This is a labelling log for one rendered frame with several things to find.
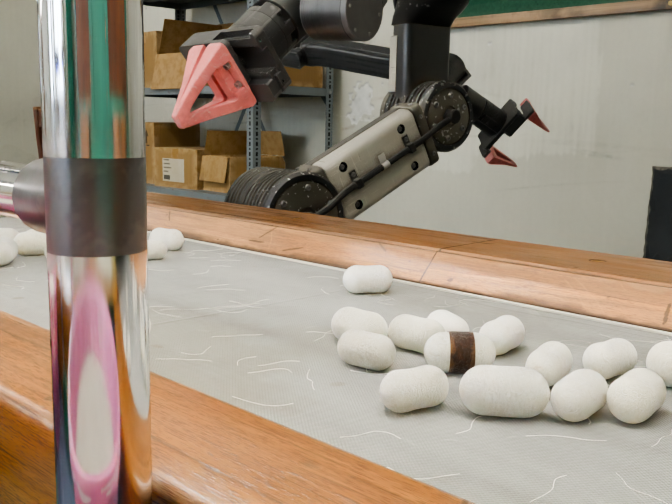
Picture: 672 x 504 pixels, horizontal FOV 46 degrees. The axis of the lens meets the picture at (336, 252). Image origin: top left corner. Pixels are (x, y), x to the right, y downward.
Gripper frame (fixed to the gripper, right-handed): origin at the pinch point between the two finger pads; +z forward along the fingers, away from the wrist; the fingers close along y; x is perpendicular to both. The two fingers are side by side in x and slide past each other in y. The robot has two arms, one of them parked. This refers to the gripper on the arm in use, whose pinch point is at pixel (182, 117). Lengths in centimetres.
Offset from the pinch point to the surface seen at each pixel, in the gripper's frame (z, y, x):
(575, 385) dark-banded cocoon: 18.3, 46.3, -0.5
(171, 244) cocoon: 8.9, 0.8, 7.5
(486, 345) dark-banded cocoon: 16.2, 40.4, 1.2
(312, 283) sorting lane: 9.7, 19.2, 8.1
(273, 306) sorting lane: 15.3, 22.7, 3.6
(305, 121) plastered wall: -157, -188, 125
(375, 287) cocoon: 9.1, 25.1, 8.0
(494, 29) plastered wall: -174, -92, 98
